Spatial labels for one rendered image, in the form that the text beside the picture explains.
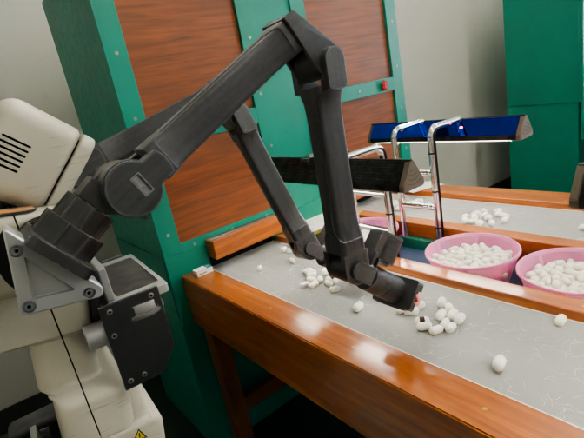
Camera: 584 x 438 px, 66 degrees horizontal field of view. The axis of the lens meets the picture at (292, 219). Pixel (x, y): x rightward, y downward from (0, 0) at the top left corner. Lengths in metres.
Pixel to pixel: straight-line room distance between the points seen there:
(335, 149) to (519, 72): 3.21
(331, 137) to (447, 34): 3.19
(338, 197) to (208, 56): 0.98
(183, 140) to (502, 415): 0.66
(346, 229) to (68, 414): 0.57
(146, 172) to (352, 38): 1.60
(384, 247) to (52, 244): 0.59
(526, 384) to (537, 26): 3.17
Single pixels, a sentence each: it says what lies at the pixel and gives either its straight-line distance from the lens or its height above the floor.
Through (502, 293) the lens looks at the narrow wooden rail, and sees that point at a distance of 1.21.
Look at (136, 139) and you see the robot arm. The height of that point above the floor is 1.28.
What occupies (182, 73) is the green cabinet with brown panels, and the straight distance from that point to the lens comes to 1.62.
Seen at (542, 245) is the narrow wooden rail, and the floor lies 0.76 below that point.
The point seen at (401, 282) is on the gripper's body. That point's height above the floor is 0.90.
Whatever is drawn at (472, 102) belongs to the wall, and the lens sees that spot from 4.17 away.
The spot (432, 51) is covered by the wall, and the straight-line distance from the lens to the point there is 3.79.
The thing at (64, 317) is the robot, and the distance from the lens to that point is 0.85.
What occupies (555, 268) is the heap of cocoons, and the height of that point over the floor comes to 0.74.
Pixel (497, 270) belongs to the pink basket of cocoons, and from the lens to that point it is 1.35.
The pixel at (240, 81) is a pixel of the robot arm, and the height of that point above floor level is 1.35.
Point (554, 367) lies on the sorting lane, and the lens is 1.01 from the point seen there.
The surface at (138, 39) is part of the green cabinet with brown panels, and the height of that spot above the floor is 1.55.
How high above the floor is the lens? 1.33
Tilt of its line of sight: 17 degrees down
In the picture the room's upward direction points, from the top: 11 degrees counter-clockwise
